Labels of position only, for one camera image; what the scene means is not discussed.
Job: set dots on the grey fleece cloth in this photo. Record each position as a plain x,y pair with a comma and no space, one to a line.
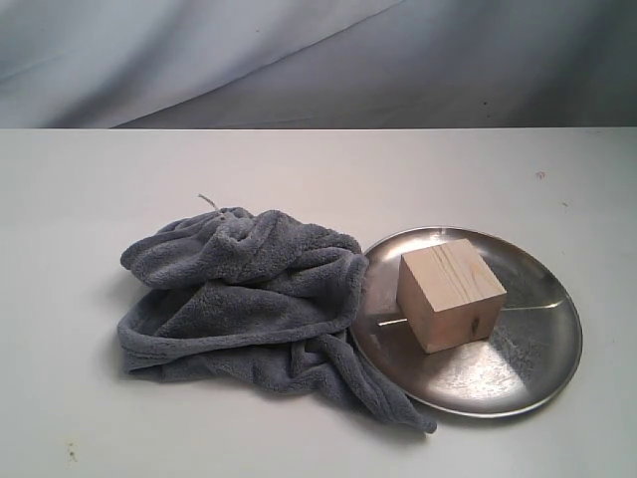
262,298

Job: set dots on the light wooden cube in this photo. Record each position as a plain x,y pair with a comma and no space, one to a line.
449,295

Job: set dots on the round steel plate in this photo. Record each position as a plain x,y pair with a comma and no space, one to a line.
529,358

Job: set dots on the white backdrop sheet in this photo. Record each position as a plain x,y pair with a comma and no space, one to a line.
317,64

